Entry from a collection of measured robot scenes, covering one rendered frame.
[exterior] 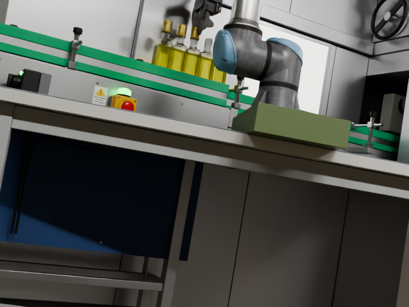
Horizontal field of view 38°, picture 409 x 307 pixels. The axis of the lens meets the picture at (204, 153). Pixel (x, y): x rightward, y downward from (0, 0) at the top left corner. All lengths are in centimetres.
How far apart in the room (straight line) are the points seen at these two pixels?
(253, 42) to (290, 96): 18
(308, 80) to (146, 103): 93
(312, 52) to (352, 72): 26
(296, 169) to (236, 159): 18
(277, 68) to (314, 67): 97
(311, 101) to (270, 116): 110
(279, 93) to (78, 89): 63
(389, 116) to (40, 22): 162
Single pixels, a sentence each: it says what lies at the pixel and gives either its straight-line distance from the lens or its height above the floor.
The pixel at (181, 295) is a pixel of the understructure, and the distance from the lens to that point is 243.
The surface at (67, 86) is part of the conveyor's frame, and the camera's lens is 189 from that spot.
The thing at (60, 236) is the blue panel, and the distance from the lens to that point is 192.
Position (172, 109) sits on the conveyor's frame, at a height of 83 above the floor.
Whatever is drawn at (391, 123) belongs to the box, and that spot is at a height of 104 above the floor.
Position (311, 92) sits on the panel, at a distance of 266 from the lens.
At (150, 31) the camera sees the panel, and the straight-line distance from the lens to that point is 230.
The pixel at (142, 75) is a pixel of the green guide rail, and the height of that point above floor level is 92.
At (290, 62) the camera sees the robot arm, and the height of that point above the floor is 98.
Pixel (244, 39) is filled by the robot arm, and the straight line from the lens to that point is 170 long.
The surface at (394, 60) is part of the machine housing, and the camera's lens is 281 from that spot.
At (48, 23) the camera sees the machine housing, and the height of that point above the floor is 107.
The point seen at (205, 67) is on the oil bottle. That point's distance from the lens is 221.
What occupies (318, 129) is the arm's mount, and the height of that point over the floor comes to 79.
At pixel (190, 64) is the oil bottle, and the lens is 219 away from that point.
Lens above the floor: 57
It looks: 4 degrees up
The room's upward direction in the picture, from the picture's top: 10 degrees clockwise
